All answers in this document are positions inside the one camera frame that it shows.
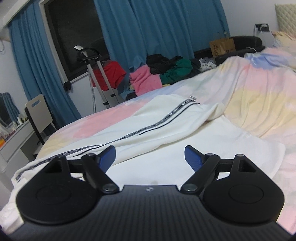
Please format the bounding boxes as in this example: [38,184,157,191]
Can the standing garment steamer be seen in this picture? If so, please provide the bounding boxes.
[73,46,121,114]

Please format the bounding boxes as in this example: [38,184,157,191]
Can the dark window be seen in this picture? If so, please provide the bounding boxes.
[44,0,110,80]

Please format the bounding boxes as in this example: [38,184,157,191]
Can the pastel pillow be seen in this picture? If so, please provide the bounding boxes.
[272,30,296,48]

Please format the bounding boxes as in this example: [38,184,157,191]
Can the blue denim garment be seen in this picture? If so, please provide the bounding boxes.
[120,83,139,100]

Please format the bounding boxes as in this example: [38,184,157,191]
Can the black sofa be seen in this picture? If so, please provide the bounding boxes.
[194,35,266,66]

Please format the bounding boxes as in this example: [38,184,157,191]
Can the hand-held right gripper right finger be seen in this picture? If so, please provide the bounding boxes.
[180,145,258,194]

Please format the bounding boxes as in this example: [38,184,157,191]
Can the white pants with striped trim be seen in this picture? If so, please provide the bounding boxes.
[0,94,287,234]

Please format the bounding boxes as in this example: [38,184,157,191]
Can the grey and black chair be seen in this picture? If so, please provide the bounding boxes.
[25,94,57,160]

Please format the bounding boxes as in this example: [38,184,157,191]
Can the pastel patterned bed cover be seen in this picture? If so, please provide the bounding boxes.
[35,46,296,232]

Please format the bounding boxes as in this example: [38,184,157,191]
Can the green garment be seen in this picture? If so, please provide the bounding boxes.
[160,59,194,84]

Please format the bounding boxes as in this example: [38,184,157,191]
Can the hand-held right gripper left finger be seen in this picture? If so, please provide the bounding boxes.
[43,146,120,194]

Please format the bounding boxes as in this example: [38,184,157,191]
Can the pink garment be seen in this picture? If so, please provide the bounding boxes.
[129,64,162,96]

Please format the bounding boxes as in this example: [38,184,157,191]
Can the wavy framed mirror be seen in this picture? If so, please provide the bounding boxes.
[0,92,20,127]

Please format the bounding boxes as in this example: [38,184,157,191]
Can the quilted headboard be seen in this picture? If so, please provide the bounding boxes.
[275,4,296,39]

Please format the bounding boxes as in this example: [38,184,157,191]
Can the white patterned cloth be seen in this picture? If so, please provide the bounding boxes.
[199,57,217,71]

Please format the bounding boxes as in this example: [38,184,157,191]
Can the black clothes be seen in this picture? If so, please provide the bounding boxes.
[147,54,184,75]

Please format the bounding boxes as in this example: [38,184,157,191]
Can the brown paper bag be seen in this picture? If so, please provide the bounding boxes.
[209,38,236,57]

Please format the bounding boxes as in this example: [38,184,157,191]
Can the blue curtain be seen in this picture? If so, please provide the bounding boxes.
[94,0,231,70]
[9,3,82,121]

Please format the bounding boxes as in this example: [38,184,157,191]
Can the red garment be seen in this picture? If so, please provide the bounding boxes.
[91,61,127,91]

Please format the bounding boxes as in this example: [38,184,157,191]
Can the white dressing table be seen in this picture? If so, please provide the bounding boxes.
[0,120,36,173]

